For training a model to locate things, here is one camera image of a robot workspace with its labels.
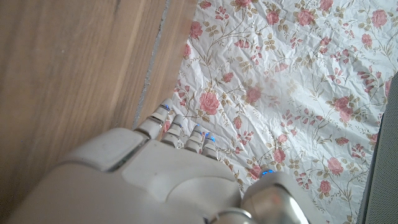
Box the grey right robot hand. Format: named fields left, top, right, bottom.
left=0, top=98, right=331, bottom=224

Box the floral backdrop cloth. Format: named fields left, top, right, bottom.
left=161, top=0, right=398, bottom=224

